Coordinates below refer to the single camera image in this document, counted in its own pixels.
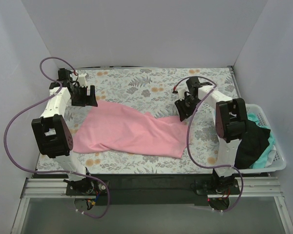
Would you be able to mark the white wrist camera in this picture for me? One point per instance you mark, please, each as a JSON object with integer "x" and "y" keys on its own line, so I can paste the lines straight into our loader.
{"x": 179, "y": 92}
{"x": 81, "y": 80}

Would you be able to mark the pink t shirt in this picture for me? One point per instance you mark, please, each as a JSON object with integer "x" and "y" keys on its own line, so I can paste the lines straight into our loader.
{"x": 113, "y": 126}

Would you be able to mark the black t shirt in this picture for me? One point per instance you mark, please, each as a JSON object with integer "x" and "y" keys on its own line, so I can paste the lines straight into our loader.
{"x": 253, "y": 144}

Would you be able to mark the teal t shirt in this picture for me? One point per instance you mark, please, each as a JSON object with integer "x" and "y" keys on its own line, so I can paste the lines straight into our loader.
{"x": 261, "y": 162}

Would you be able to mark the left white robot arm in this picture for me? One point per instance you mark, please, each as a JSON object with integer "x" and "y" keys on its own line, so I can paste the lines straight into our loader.
{"x": 51, "y": 132}

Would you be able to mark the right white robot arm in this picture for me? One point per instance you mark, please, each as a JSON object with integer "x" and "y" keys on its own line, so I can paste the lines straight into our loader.
{"x": 230, "y": 122}

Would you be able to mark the white t shirt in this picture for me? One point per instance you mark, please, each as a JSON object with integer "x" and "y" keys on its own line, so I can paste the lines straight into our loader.
{"x": 271, "y": 156}

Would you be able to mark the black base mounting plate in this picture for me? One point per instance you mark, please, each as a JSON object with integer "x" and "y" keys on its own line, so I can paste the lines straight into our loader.
{"x": 145, "y": 189}

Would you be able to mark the floral table cloth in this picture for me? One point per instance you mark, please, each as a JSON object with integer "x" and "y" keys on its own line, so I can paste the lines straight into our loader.
{"x": 150, "y": 90}

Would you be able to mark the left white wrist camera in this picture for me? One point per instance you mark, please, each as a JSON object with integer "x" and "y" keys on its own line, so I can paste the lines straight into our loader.
{"x": 81, "y": 80}

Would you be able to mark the white plastic laundry basket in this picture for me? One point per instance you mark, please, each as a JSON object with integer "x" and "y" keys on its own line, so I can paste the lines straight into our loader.
{"x": 279, "y": 162}

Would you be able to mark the aluminium frame rail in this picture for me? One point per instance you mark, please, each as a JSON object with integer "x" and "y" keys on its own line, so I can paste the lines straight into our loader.
{"x": 56, "y": 187}

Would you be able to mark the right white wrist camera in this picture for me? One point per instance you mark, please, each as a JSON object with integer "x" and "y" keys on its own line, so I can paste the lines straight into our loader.
{"x": 179, "y": 92}

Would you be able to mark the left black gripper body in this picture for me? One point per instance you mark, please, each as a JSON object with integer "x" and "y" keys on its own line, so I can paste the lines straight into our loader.
{"x": 80, "y": 95}

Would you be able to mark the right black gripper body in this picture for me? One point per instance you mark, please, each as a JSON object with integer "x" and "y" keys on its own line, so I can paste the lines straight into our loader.
{"x": 184, "y": 107}

